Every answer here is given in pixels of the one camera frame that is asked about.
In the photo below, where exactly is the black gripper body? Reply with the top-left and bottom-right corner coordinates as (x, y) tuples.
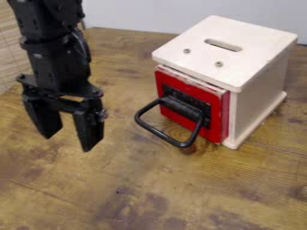
(17, 29), (103, 113)

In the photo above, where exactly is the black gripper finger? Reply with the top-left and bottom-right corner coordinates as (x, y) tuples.
(22, 95), (63, 138)
(73, 110), (105, 152)

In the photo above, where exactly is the red drawer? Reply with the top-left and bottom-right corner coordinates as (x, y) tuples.
(155, 65), (231, 144)

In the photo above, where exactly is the black metal drawer handle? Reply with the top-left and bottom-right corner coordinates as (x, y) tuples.
(135, 84), (211, 148)

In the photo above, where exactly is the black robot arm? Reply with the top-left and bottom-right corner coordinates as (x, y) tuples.
(6, 0), (105, 152)

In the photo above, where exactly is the white wooden drawer box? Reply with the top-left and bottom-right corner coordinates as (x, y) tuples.
(152, 15), (297, 149)

